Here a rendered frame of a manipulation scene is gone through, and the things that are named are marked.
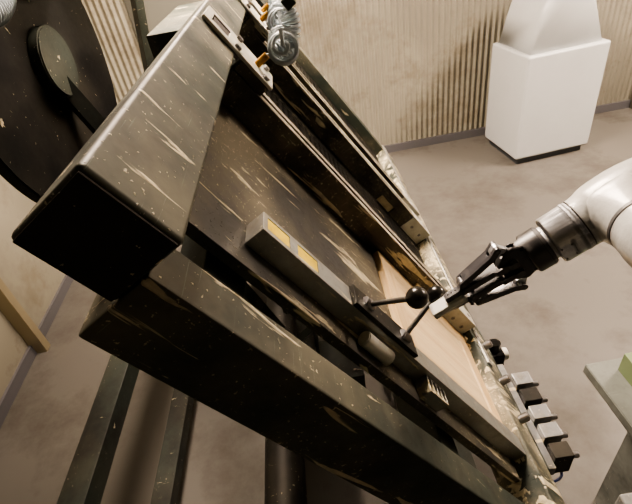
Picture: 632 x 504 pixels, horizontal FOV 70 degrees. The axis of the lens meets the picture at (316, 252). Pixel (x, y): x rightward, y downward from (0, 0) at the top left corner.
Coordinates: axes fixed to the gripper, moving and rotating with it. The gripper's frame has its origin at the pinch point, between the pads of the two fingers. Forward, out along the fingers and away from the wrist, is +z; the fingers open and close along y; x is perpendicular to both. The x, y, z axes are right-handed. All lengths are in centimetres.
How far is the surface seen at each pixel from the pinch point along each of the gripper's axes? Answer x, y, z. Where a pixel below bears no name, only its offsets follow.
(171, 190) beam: -24, -56, 5
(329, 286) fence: -4.1, -22.2, 11.7
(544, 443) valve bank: 7, 78, 10
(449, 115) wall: 367, 164, -40
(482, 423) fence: -4.1, 35.0, 12.8
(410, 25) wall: 365, 69, -55
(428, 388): -7.2, 9.9, 13.0
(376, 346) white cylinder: -7.3, -7.7, 13.1
